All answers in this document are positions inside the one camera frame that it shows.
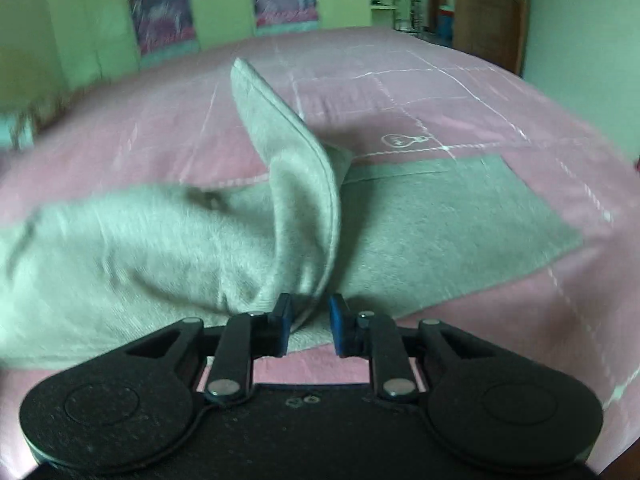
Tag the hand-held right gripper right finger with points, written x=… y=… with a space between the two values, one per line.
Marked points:
x=339 y=326

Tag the brown wooden door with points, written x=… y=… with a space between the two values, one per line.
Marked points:
x=490 y=15

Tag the metal rack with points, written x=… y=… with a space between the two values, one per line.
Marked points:
x=410 y=7

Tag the grey towel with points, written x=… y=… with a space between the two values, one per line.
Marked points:
x=150 y=260

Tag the blue plastic container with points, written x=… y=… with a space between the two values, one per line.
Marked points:
x=445 y=20

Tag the pink checked bed sheet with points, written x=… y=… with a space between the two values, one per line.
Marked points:
x=450 y=110

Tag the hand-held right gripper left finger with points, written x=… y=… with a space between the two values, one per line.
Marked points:
x=285 y=323

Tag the green wardrobe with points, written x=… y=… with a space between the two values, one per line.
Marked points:
x=220 y=5

